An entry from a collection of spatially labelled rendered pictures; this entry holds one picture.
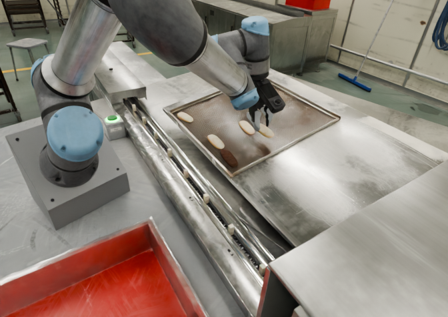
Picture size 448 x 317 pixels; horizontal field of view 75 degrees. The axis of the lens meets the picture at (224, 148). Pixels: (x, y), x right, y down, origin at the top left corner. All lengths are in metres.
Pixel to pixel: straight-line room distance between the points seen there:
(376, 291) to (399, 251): 0.05
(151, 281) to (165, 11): 0.60
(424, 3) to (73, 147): 4.23
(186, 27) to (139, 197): 0.65
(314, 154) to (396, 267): 0.79
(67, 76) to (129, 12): 0.32
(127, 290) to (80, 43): 0.55
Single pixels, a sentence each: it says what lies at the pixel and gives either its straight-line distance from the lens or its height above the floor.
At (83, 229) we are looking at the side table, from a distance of 0.95.
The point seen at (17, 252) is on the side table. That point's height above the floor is 0.82.
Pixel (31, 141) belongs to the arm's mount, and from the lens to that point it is 0.98.
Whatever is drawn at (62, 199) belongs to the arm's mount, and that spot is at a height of 0.91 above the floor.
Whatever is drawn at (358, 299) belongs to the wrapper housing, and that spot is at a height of 1.30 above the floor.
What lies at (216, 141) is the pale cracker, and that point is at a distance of 1.07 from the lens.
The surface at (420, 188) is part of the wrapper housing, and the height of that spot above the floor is 1.30.
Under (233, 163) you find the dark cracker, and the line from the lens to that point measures 0.98.
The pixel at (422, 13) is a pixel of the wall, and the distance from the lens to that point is 4.51.
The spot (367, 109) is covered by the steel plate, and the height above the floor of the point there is 0.82.
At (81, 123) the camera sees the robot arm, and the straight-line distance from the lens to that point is 0.75.
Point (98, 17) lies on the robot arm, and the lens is 0.61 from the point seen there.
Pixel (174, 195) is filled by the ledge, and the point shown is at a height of 0.86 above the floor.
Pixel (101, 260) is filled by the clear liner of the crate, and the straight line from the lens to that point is 0.80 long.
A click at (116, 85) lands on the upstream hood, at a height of 0.92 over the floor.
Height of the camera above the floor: 1.49
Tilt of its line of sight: 34 degrees down
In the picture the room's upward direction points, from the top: 3 degrees clockwise
